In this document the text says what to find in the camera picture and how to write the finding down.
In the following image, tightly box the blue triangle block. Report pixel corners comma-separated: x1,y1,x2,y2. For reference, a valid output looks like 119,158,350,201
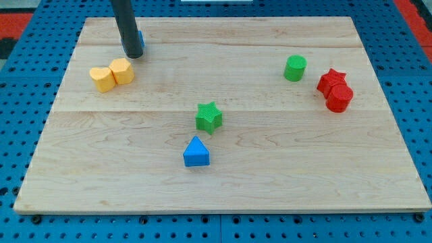
183,136,210,167

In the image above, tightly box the blue cube block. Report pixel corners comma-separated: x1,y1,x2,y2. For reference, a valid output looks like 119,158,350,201
138,30,145,49

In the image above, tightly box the light wooden board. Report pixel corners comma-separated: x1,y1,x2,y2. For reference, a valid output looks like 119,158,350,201
14,17,431,215

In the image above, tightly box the green star block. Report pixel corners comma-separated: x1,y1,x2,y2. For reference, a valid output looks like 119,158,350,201
195,101,223,135

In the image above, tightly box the green cylinder block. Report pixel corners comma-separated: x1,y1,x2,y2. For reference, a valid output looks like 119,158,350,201
283,55,307,82

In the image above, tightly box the yellow hexagon block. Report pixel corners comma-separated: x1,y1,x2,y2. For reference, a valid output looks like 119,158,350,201
109,58,134,85

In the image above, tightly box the yellow heart block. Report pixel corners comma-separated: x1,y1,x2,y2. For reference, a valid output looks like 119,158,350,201
89,67,116,93

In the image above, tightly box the red star block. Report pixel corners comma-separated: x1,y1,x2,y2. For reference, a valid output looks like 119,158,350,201
317,68,346,99

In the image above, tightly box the red cylinder block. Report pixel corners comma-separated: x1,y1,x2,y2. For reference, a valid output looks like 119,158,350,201
326,84,354,113

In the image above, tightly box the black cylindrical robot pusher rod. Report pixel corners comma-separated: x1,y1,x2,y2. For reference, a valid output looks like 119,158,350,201
110,0,144,59

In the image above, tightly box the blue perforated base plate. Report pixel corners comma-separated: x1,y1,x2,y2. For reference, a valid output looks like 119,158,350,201
1,0,431,242

